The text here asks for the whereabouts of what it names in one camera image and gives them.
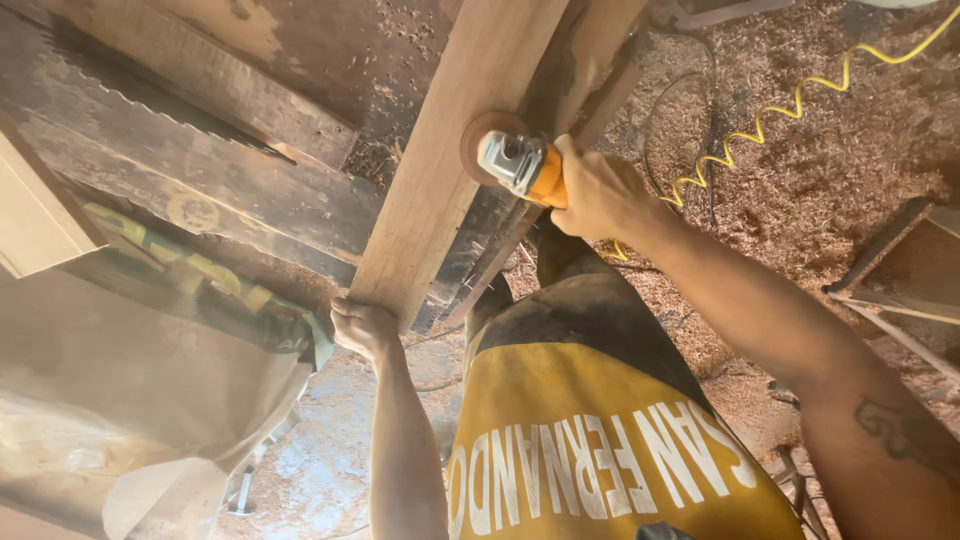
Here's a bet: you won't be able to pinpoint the person's left hand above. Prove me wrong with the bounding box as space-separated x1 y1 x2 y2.
330 296 403 366

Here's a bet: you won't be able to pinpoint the person's right hand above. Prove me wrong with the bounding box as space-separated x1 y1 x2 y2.
549 133 666 242

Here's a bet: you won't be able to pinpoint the metal frame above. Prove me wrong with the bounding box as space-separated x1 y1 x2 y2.
820 196 960 380

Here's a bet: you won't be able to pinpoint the pale wooden board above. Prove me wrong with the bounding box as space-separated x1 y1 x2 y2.
0 126 108 280

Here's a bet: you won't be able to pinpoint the rusty metal rods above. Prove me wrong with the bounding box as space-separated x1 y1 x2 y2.
771 442 832 540

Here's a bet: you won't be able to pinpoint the yellow coiled cable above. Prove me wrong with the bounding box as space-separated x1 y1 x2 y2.
602 3 960 263

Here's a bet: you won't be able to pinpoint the thin black cable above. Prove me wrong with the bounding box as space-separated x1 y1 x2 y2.
641 30 723 230

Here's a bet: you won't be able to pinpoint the light wooden plank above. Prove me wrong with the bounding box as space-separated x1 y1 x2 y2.
348 0 571 336

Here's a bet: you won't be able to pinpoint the green yellow printed sack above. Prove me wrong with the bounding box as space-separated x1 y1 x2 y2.
73 193 336 370

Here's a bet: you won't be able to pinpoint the orange angle grinder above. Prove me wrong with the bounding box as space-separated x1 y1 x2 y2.
459 111 571 211

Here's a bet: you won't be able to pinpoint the dark weathered wooden board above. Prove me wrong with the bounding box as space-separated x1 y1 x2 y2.
0 6 385 288

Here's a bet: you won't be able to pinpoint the grey plastic sheet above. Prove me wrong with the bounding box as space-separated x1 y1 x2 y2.
0 261 324 540

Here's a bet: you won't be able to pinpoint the yellow printed shirt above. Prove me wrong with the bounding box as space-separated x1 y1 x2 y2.
447 222 808 540

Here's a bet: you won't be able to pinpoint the grey metal bar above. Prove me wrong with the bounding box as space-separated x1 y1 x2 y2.
651 0 798 33

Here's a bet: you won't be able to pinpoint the small metal tool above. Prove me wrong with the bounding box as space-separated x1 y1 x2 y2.
227 463 258 519

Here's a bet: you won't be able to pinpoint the dark wooden beam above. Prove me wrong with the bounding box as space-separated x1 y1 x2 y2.
427 0 655 328

